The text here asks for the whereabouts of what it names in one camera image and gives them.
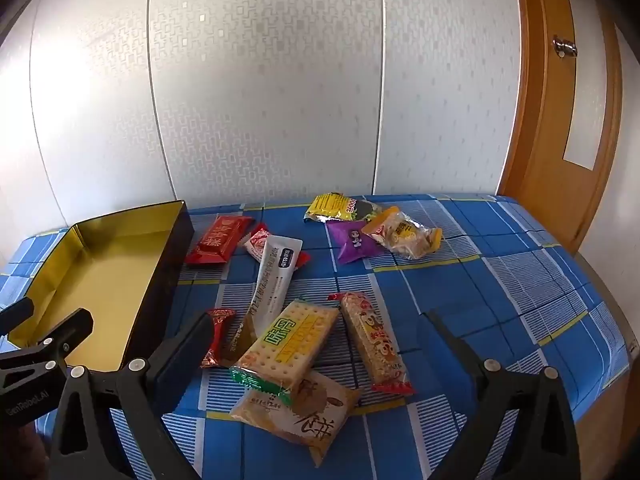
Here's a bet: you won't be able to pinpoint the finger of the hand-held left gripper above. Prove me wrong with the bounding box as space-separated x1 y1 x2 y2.
0 297 37 333
0 308 96 376

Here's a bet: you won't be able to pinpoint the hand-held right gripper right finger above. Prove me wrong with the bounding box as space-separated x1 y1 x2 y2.
425 308 582 480

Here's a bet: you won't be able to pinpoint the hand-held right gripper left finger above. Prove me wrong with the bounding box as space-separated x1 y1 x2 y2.
49 311 217 480

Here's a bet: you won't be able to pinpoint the small red candy packet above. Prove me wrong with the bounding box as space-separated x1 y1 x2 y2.
200 308 237 370

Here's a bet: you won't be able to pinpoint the black tin box gold interior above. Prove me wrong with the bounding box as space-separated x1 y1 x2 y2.
0 199 195 373

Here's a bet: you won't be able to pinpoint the rice bar packet red ends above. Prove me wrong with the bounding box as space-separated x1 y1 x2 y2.
327 291 416 397

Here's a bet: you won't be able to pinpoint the green cracker packet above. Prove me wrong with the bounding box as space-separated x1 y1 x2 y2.
229 300 341 406

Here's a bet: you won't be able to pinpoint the orange clear snack packet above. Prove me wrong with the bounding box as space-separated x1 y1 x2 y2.
361 206 444 261

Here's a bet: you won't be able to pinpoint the beige pastry packet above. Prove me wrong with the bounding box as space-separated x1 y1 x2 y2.
230 370 362 468

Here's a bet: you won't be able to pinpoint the purple snack packet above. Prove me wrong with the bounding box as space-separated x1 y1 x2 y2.
327 220 388 265

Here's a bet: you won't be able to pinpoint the long white snack packet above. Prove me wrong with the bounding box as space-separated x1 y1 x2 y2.
220 235 304 368

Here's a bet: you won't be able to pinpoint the large red snack packet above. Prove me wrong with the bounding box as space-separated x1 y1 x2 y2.
185 215 255 266

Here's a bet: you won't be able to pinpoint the red white snack packet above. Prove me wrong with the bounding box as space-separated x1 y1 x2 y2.
242 224 312 271

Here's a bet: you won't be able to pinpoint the yellow snack packet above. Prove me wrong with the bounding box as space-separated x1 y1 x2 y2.
304 192 383 225

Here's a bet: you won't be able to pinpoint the blue plaid cloth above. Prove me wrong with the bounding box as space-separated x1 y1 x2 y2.
0 194 631 480

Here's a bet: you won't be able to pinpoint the wooden door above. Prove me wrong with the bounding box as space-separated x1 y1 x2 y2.
497 0 623 256

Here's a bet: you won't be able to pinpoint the frosted door glass pane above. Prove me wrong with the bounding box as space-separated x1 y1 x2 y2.
562 72 613 168

